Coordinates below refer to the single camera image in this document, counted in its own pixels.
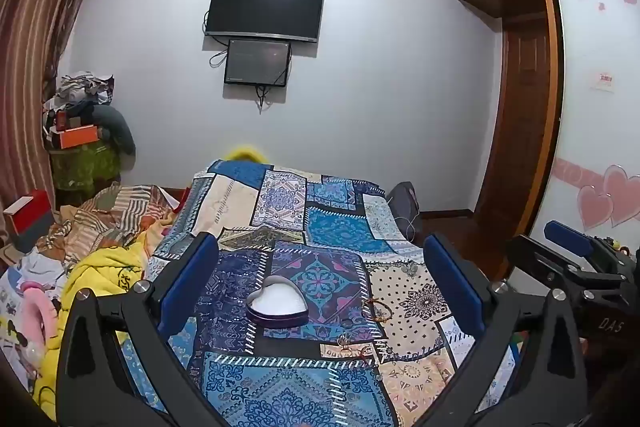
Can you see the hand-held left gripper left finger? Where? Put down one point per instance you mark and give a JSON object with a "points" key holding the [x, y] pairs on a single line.
{"points": [[189, 287]]}

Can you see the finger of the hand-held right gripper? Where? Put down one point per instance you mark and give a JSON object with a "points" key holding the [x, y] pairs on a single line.
{"points": [[570, 239], [537, 259]]}

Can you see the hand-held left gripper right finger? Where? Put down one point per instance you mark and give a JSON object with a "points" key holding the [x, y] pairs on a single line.
{"points": [[454, 287]]}

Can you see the purple heart-shaped tin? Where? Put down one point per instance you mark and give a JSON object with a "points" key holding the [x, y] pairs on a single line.
{"points": [[276, 304]]}

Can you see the yellow blanket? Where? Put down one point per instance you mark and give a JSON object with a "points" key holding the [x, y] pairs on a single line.
{"points": [[107, 269]]}

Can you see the grey bag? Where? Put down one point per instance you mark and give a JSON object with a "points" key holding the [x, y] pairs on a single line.
{"points": [[404, 202]]}

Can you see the striped orange blanket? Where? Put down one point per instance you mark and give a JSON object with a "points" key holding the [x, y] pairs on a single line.
{"points": [[107, 217]]}

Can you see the yellow pillow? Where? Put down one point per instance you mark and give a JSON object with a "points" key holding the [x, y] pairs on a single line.
{"points": [[245, 154]]}

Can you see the white heart-sticker sliding door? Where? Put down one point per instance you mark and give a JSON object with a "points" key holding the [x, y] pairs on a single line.
{"points": [[595, 97]]}

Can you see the blue patchwork blanket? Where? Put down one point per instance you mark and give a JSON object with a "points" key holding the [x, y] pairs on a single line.
{"points": [[320, 217]]}

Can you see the pink plush toy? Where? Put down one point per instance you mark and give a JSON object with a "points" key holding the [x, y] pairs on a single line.
{"points": [[37, 307]]}

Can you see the green patterned cloth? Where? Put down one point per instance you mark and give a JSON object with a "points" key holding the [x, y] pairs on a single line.
{"points": [[85, 167]]}

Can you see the red and white box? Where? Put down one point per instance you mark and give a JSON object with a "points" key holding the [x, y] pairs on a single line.
{"points": [[29, 219]]}

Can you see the orange box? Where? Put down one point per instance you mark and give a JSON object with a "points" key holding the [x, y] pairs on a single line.
{"points": [[80, 137]]}

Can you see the pile of clothes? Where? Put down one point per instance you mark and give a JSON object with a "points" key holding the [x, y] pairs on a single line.
{"points": [[82, 89]]}

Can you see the striped brown curtain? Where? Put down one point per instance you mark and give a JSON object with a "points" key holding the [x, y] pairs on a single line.
{"points": [[37, 17]]}

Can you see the small wall monitor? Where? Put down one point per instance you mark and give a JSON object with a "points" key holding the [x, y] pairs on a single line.
{"points": [[257, 62]]}

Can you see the large wall television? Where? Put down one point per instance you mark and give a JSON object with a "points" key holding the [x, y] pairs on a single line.
{"points": [[265, 9]]}

